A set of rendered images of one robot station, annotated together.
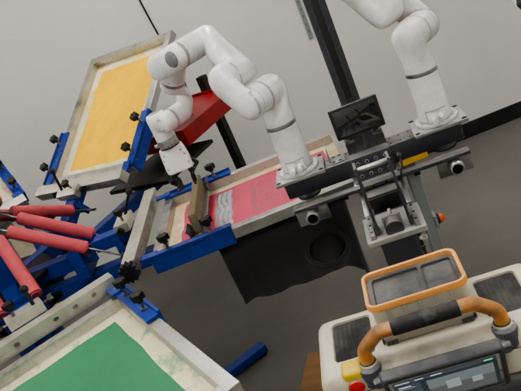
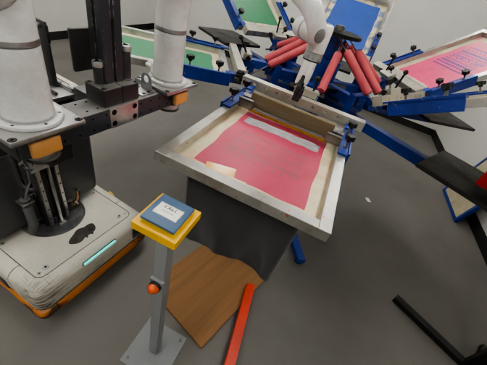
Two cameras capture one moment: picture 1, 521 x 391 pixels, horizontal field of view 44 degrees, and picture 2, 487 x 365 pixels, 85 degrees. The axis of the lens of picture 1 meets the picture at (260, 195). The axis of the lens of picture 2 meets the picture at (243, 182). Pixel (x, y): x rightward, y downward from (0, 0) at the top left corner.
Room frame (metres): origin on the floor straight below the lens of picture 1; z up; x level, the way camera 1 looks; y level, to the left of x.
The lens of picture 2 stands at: (2.33, -0.98, 1.50)
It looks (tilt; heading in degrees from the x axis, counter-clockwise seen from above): 38 degrees down; 96
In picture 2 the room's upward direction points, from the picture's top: 18 degrees clockwise
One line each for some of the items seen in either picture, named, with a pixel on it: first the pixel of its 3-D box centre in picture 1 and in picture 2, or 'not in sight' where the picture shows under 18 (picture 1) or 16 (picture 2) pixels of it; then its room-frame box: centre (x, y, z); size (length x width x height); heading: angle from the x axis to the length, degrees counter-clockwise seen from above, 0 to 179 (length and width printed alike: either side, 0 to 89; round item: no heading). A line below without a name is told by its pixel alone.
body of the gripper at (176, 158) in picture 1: (174, 156); (306, 70); (2.32, 0.23, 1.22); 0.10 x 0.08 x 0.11; 84
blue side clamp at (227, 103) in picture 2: (193, 247); (237, 101); (2.05, 0.28, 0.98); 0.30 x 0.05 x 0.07; 84
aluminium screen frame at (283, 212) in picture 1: (254, 192); (274, 142); (2.30, 0.02, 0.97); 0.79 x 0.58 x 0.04; 84
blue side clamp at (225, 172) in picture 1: (199, 188); (343, 144); (2.60, 0.23, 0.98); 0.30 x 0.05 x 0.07; 84
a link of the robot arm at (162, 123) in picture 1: (163, 125); (311, 35); (2.29, 0.21, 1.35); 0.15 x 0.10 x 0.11; 41
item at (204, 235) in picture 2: (346, 216); (232, 224); (2.27, -0.27, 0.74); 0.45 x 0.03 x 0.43; 174
